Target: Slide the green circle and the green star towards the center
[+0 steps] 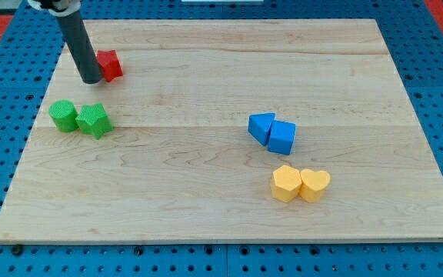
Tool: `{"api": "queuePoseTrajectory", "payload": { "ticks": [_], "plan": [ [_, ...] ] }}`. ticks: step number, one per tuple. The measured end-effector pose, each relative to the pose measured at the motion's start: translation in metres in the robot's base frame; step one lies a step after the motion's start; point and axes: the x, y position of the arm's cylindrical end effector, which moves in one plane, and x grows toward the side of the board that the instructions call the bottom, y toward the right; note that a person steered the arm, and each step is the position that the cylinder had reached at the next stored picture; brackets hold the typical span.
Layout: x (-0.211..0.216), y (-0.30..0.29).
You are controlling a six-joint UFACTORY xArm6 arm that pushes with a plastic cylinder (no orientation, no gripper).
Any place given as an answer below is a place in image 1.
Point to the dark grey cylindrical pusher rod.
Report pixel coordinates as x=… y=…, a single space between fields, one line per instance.
x=80 y=47

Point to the white rod mount collar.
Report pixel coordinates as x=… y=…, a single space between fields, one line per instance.
x=58 y=8

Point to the red star block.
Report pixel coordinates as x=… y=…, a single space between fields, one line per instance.
x=109 y=64

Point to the green star block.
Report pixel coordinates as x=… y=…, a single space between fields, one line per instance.
x=93 y=120

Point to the green cylinder block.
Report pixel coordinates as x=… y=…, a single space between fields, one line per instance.
x=63 y=114

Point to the light wooden board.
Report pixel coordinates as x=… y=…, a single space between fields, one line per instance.
x=180 y=167

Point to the blue triangle block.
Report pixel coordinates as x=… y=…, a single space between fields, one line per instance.
x=259 y=126

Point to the blue cube block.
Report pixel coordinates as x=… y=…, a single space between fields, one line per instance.
x=281 y=137

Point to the yellow hexagon block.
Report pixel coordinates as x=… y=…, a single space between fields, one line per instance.
x=285 y=183

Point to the yellow heart block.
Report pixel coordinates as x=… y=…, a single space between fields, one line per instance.
x=314 y=184

